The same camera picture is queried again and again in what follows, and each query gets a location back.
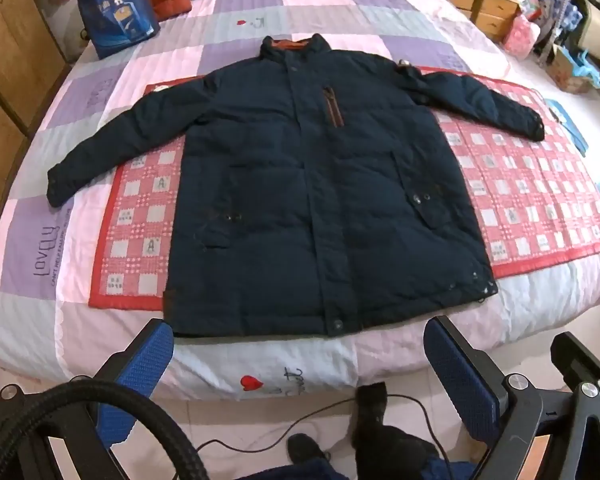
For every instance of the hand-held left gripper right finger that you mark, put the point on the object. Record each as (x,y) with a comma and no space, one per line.
(460,377)

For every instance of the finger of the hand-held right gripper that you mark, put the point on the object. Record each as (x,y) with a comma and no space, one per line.
(575,357)

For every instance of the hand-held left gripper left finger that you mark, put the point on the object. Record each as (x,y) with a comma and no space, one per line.
(136,377)

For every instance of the navy padded jacket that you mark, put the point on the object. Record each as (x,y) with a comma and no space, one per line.
(305,185)

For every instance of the black fuzzy slipper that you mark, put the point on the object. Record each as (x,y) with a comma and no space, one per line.
(305,450)
(375,410)

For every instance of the red checked blanket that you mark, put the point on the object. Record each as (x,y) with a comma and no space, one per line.
(530,185)

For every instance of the person's navy clothing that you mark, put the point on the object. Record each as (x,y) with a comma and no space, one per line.
(290,475)

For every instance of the light blue cloth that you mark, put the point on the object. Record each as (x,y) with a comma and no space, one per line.
(570,125)

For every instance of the cardboard box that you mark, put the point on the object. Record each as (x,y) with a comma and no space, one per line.
(565,72)

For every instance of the blue plastic bag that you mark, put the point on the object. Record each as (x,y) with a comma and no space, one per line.
(587,67)

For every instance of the pink bag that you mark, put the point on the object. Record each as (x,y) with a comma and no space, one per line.
(521,36)

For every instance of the blue tote bag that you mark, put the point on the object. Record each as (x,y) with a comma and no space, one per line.
(115,15)

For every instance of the wooden wardrobe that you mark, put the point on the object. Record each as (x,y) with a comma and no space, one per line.
(10,35)

